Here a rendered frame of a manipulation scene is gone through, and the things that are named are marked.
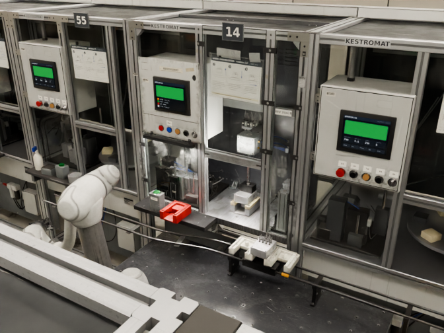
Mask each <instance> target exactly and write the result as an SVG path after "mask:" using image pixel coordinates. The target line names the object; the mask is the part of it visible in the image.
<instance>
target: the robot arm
mask: <svg viewBox="0 0 444 333"><path fill-rule="evenodd" d="M119 179H120V172H119V170H118V169H117V168H116V167H115V166H113V165H104V166H100V167H99V168H97V169H96V170H94V171H92V172H90V173H88V174H86V175H84V176H82V177H81V178H78V179H77V180H76V181H74V182H73V183H72V184H70V185H69V186H68V187H67V188H66V189H65V190H64V191H63V193H62V194H61V196H60V197H59V200H58V203H57V210H58V213H59V214H60V216H61V217H62V218H63V219H64V240H63V242H53V241H52V240H51V239H50V238H49V236H48V235H47V234H46V231H47V230H48V229H49V230H51V231H53V228H54V226H53V225H52V222H51V221H49V217H46V218H45V220H43V219H42V220H41V221H40V220H37V221H35V222H32V223H29V225H28V226H27V227H26V228H25V229H24V230H23V231H22V232H23V233H26V234H28V235H31V236H33V237H36V238H37V239H40V240H42V241H45V242H48V243H50V244H52V245H55V246H58V247H60V248H62V249H64V250H67V251H69V252H71V250H72V248H73V247H74V244H75V239H76V232H77V231H78V234H79V238H80V241H81V245H82V248H83V252H84V255H85V258H86V259H88V260H91V261H93V262H96V263H98V264H101V265H103V266H106V267H107V268H110V269H112V270H113V267H112V262H111V259H110V255H109V251H108V247H107V244H106V239H105V236H104V231H103V228H102V223H101V219H102V208H103V199H104V198H105V197H106V196H107V195H108V194H109V193H110V191H111V190H112V189H113V187H115V186H116V185H117V183H118V181H119ZM48 225H49V226H48ZM121 273H122V274H125V275H127V276H129V277H131V278H134V279H137V280H139V281H142V282H143V283H146V284H149V282H148V280H147V277H146V276H145V274H144V273H143V272H142V271H141V270H139V269H137V268H127V269H125V270H124V271H122V272H121Z"/></svg>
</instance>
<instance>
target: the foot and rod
mask: <svg viewBox="0 0 444 333"><path fill-rule="evenodd" d="M240 191H242V192H247V193H250V194H252V193H253V192H255V191H256V183H253V182H250V168H249V167H247V175H246V181H244V182H242V183H241V184H240Z"/></svg>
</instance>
